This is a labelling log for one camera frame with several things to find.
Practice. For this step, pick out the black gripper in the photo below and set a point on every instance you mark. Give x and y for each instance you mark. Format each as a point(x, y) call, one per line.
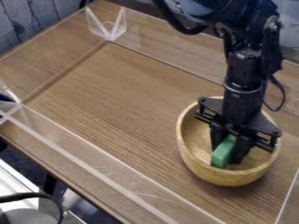
point(235, 115)

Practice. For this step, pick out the green rectangular block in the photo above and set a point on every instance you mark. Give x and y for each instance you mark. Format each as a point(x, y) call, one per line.
point(221, 156)

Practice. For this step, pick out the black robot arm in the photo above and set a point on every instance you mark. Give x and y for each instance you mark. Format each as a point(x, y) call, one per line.
point(249, 25)

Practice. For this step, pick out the light wooden bowl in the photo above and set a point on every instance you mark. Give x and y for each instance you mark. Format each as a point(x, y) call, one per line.
point(194, 145)

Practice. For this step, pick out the clear acrylic right panel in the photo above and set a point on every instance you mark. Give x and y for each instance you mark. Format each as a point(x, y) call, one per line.
point(289, 213)

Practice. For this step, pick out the clear acrylic front wall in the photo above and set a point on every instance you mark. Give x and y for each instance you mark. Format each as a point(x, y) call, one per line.
point(104, 180)

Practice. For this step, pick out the clear acrylic corner bracket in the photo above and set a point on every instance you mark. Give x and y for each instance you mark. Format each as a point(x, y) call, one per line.
point(107, 30)

